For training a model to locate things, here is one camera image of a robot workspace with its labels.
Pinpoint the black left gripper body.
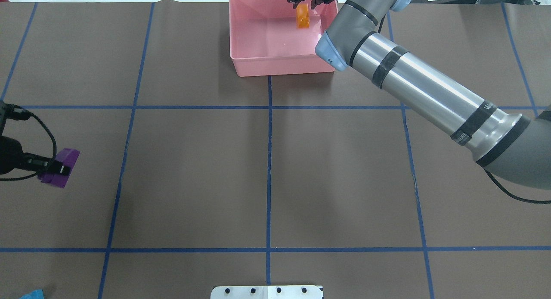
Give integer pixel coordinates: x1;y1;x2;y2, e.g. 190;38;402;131
0;102;32;174

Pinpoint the orange block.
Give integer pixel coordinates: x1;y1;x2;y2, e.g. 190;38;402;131
295;4;310;29

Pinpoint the purple block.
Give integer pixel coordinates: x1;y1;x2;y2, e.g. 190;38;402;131
38;148;80;188

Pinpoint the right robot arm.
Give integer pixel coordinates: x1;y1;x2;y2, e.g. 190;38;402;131
315;0;551;190

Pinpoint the pink plastic box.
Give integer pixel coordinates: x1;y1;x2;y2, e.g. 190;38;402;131
229;0;338;77

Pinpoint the long blue studded block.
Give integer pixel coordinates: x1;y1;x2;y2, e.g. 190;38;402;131
19;289;44;299

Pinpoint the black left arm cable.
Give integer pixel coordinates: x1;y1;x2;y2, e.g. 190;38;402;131
0;105;58;181

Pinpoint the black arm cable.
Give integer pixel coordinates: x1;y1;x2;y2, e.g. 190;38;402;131
483;169;551;204
0;105;58;181

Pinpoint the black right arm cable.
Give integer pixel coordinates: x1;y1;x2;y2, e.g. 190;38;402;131
483;169;551;204

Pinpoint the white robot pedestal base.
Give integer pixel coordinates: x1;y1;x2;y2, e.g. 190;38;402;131
210;285;324;299

